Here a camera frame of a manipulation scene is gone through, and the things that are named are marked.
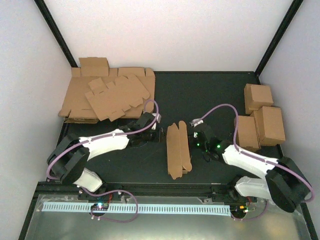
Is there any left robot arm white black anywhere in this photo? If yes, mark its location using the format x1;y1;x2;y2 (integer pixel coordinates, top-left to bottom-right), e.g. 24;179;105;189
47;112;163;200

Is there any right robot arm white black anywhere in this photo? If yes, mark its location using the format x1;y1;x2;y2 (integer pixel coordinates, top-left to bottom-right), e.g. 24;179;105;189
190;119;314;213

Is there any folded cardboard box small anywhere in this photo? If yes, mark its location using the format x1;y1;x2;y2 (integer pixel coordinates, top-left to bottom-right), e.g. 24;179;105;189
234;115;261;153

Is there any stack of flat cardboard blanks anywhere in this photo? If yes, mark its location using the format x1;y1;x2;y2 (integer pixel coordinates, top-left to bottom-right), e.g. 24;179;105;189
58;57;156;124

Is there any right controller board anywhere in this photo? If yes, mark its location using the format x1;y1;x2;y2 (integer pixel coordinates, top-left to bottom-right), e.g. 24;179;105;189
230;204;256;214

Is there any controller board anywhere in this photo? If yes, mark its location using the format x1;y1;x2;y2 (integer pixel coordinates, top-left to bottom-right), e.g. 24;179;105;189
230;204;256;214
90;202;109;211

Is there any left controller board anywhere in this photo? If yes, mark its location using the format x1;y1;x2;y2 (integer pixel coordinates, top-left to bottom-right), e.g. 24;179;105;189
90;202;109;211

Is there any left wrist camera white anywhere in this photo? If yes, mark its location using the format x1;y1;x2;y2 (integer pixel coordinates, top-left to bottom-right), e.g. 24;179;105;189
152;113;162;124

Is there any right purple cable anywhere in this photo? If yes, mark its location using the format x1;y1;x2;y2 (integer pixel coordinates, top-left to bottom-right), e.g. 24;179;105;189
198;103;315;202

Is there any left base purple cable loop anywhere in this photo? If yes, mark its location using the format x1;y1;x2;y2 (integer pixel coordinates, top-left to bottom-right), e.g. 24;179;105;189
89;189;139;223

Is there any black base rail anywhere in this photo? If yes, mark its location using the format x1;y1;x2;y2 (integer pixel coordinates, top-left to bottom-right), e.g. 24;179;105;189
34;181;301;203

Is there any white slotted cable duct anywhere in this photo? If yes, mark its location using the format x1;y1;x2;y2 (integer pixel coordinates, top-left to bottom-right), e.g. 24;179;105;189
41;202;231;217

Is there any left black frame post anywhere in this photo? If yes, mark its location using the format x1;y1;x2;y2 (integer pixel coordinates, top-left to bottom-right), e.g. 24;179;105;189
34;0;78;68

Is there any black frame post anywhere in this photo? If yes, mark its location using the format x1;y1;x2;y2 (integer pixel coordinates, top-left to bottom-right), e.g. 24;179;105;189
254;0;304;77
34;0;78;68

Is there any right black frame post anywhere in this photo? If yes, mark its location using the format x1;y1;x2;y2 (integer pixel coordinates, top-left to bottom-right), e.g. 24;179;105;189
254;0;304;77

